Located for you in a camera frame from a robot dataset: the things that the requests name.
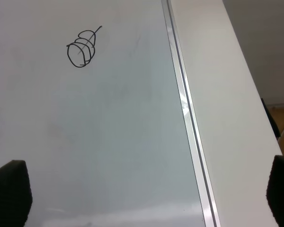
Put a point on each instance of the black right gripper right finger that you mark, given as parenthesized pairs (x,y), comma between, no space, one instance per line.
(275,190)

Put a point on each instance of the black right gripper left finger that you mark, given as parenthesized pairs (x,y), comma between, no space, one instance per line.
(15,194)

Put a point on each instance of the black marker scribble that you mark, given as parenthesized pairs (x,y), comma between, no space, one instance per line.
(82,50)

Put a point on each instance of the whiteboard with aluminium frame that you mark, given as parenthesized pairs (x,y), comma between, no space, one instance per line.
(112,144)

